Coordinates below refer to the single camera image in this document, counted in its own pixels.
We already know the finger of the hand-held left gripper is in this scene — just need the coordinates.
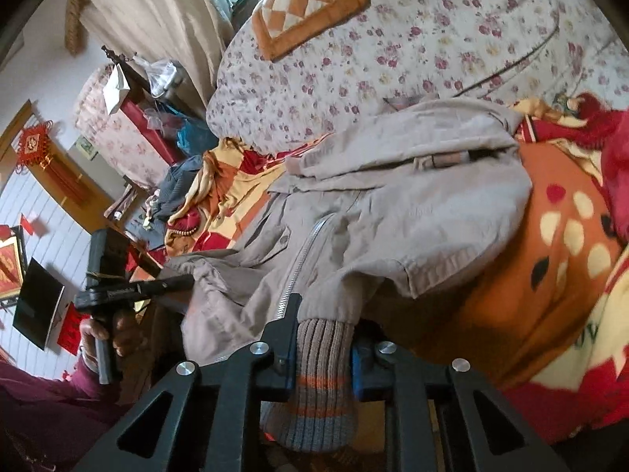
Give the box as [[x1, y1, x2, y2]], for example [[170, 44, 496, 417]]
[[138, 274, 197, 301]]

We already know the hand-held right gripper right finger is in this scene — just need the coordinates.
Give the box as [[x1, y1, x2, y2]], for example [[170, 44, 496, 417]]
[[350, 337, 573, 472]]

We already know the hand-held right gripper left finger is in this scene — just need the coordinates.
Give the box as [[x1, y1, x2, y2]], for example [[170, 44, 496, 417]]
[[74, 294, 303, 472]]

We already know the beige jacket with ribbed cuffs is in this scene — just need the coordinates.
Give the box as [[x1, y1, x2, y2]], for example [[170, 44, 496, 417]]
[[157, 98, 534, 453]]

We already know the person's left forearm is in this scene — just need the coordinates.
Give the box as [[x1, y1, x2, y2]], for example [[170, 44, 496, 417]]
[[0, 354, 129, 472]]

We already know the person's left hand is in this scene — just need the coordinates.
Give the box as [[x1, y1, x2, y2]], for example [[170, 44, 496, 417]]
[[79, 307, 148, 374]]

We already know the black monitor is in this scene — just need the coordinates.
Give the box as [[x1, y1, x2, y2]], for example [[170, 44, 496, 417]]
[[12, 257, 66, 351]]

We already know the dark blue clothing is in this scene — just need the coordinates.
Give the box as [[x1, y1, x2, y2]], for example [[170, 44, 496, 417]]
[[147, 157, 207, 222]]

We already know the blue plastic bag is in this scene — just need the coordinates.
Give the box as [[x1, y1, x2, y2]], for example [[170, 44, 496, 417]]
[[174, 115, 218, 158]]

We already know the cluttered floral covered chair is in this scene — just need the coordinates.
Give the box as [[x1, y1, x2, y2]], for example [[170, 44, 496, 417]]
[[74, 64, 170, 188]]

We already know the white paper bag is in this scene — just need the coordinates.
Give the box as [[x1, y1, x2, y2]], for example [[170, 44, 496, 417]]
[[102, 64, 131, 115]]

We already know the clear plastic bag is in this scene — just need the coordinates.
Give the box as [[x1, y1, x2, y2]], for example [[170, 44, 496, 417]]
[[132, 56, 185, 99]]

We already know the orange red printed blanket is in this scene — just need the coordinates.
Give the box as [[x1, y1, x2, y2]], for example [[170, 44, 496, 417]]
[[164, 91, 629, 446]]

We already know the beige curtain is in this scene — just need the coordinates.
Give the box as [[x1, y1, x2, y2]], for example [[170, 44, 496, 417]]
[[81, 0, 234, 119]]

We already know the braided curtain tie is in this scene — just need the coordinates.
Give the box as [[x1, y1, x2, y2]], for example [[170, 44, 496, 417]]
[[64, 0, 90, 57]]

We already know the orange checkered pillow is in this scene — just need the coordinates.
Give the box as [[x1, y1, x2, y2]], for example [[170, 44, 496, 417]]
[[252, 0, 372, 62]]

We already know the floral bed sheet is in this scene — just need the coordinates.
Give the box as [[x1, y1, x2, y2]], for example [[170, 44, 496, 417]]
[[206, 0, 629, 158]]

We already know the red wall picture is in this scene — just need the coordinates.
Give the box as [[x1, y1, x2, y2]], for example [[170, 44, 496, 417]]
[[0, 236, 25, 298]]

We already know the red knot wall ornament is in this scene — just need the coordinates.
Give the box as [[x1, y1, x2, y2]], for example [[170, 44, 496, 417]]
[[15, 120, 86, 202]]

